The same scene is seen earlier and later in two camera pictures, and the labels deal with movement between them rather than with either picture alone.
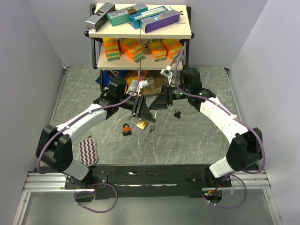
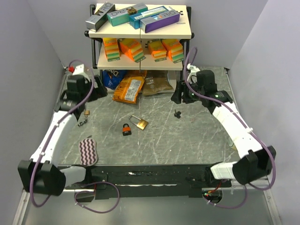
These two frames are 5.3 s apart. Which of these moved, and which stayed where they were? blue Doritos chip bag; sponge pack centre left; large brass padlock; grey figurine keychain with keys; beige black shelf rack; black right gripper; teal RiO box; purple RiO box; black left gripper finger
Moved: black right gripper; black left gripper finger; grey figurine keychain with keys
Stayed: teal RiO box; blue Doritos chip bag; beige black shelf rack; sponge pack centre left; purple RiO box; large brass padlock
